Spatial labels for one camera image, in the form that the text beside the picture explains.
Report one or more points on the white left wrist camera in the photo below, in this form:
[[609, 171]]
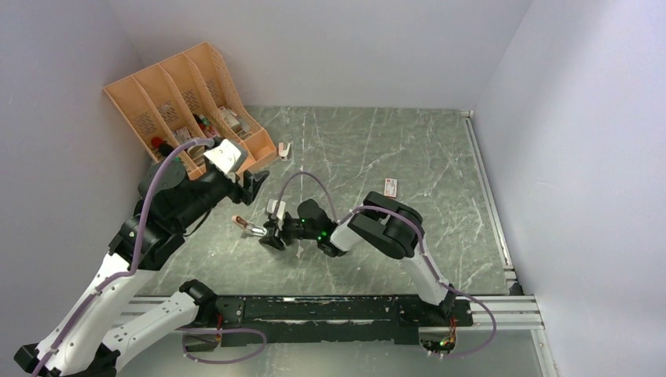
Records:
[[228, 157]]

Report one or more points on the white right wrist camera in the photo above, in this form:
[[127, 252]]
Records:
[[276, 209]]

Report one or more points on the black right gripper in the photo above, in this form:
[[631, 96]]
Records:
[[279, 232]]

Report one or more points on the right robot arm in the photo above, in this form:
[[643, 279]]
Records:
[[392, 228]]

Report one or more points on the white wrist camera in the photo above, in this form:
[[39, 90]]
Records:
[[228, 157], [276, 209]]

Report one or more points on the small staple box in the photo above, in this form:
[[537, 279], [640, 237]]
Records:
[[390, 188]]

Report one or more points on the peach plastic file organizer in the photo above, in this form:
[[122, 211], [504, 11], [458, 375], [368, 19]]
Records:
[[162, 98]]

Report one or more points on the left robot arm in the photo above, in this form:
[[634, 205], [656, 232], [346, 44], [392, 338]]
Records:
[[87, 342]]

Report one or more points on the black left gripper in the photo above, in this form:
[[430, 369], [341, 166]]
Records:
[[250, 184]]

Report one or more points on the black round stamp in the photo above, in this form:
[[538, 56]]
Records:
[[165, 149]]

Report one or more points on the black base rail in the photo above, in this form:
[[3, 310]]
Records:
[[302, 319]]

